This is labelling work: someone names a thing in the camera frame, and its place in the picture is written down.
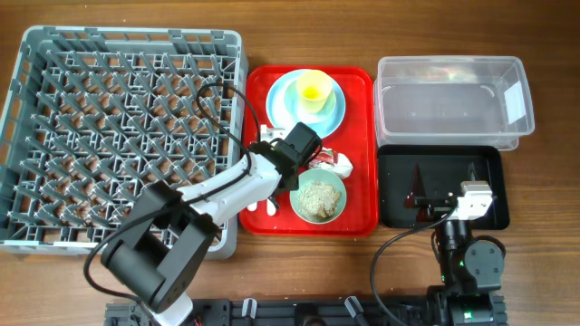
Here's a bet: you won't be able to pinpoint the grey plastic dishwasher rack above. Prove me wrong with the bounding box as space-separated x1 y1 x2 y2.
1 26 248 255

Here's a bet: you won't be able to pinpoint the rice and peanut leftovers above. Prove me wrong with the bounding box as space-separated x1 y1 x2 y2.
297 181 342 223

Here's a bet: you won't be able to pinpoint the white tissue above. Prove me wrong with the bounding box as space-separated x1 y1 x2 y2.
321 151 353 179

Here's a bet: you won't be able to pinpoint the red plastic tray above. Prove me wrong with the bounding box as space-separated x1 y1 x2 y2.
239 66 379 237

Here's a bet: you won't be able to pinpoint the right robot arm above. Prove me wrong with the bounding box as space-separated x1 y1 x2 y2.
404 166 507 325

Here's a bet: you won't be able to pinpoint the white plastic spoon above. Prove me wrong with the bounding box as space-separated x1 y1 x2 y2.
266 199 278 216

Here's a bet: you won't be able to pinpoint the light green small plate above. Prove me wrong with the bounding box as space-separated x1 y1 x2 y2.
284 80 336 123

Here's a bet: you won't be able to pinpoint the yellow plastic cup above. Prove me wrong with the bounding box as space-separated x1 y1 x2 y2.
296 70 333 113

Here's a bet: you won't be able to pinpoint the black plastic tray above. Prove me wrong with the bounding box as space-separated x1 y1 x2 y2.
377 145 510 230

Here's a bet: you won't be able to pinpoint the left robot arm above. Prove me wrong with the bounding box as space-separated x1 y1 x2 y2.
96 122 322 325

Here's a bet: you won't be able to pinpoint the light green bowl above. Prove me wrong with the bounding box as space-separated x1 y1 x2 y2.
290 168 347 225

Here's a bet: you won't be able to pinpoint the clear plastic bin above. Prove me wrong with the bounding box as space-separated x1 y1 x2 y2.
373 55 536 150

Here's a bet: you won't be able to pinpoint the red snack wrapper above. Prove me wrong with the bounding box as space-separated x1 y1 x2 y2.
308 149 338 168

